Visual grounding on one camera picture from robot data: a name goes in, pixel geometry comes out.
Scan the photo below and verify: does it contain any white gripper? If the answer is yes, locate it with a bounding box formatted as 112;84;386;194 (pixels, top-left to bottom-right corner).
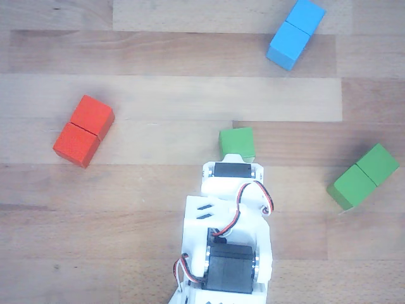
222;153;248;164

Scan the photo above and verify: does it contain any small green cube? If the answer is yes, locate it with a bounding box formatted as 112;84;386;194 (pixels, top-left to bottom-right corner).
218;127;256;163

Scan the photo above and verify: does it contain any long green block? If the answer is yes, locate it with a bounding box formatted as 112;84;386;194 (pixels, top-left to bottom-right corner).
326;142;400;211

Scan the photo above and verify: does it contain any long blue block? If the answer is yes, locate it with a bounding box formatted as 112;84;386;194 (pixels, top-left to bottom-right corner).
265;0;327;72

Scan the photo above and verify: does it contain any long red block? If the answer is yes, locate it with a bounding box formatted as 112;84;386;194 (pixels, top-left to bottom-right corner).
52;94;116;169

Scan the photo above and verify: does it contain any red black wrist servo cable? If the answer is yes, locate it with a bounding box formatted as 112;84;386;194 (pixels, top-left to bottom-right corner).
212;180;275;238

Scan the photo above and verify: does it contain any red white base servo cable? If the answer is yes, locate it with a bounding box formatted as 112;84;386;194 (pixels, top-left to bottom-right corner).
172;253;203;292

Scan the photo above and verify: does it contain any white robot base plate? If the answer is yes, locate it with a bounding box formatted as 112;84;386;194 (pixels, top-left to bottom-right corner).
167;283;190;304

